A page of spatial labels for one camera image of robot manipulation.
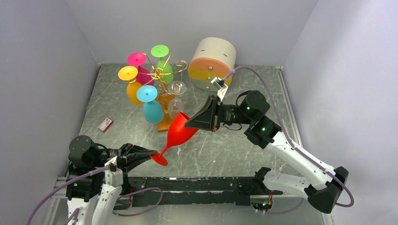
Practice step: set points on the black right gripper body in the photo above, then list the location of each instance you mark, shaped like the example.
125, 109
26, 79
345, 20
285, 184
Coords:
228, 114

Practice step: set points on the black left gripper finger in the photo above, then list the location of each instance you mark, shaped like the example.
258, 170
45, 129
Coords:
131, 149
133, 160

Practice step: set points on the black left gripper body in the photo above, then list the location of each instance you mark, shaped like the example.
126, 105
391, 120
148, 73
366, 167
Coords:
110, 153

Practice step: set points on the red plastic wine glass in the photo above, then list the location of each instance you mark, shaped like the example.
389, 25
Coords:
177, 134

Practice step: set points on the clear plastic wine glass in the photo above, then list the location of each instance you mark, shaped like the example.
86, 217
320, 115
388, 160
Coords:
176, 105

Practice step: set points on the blue plastic wine glass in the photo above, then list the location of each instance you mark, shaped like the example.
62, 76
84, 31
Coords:
152, 110

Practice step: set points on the green plastic wine glass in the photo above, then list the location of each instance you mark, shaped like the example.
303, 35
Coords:
161, 52

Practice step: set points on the magenta plastic wine glass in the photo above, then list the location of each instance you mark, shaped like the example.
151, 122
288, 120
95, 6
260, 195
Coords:
137, 59

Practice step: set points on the orange plastic wine glass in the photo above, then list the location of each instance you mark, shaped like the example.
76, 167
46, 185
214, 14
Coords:
129, 75

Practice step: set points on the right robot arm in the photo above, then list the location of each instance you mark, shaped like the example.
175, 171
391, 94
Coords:
319, 183

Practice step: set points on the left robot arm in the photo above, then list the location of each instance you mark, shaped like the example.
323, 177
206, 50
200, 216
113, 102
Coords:
98, 176

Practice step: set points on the small red white box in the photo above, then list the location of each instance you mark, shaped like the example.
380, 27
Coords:
105, 124

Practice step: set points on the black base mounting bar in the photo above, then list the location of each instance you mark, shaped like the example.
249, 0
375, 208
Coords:
195, 190

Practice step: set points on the round pastel drawer cabinet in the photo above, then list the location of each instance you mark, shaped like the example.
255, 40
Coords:
213, 57

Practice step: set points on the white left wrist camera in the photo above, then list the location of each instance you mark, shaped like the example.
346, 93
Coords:
113, 174

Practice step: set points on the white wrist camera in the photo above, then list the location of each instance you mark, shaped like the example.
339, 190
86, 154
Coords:
221, 87
113, 174

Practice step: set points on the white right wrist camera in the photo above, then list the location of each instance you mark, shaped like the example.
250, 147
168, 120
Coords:
221, 87

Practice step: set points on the gold wire wine glass rack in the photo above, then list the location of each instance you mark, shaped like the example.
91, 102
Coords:
163, 96

